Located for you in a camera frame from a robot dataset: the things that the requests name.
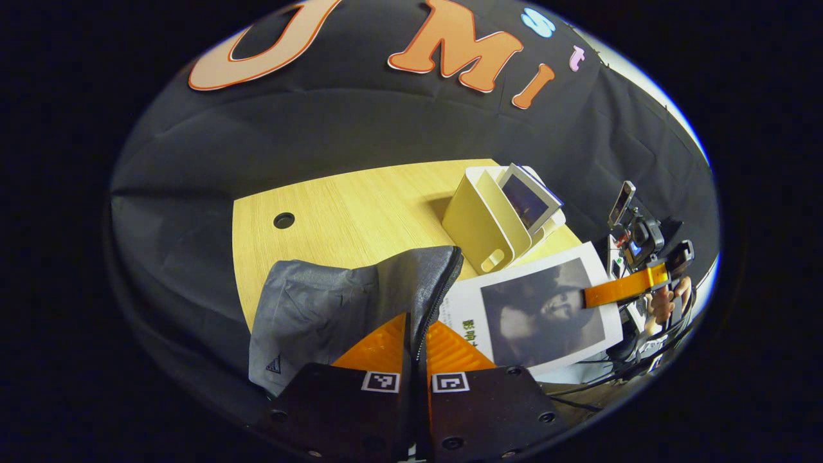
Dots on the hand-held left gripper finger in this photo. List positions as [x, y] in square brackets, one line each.
[422, 411]
[406, 411]

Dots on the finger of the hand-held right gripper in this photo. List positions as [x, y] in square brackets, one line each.
[617, 289]

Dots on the portrait cover book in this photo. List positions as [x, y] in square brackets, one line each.
[540, 315]

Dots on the blue book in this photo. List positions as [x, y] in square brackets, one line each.
[527, 199]

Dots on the grey schoolbag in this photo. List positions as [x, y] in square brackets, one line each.
[321, 302]

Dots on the white bookshelf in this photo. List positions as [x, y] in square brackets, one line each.
[476, 222]

